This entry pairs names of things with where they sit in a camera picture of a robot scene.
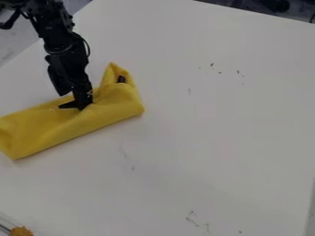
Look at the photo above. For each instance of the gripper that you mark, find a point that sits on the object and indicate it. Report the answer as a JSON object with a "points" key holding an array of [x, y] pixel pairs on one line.
{"points": [[67, 72]]}

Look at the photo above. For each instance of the yellow cloth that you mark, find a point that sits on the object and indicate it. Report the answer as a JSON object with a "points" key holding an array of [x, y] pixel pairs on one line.
{"points": [[69, 118]]}

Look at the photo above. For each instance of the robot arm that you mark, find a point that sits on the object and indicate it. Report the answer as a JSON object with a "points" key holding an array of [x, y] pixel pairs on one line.
{"points": [[51, 23]]}

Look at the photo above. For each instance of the yellow toy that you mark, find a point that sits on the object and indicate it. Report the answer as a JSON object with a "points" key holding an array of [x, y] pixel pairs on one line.
{"points": [[20, 231]]}

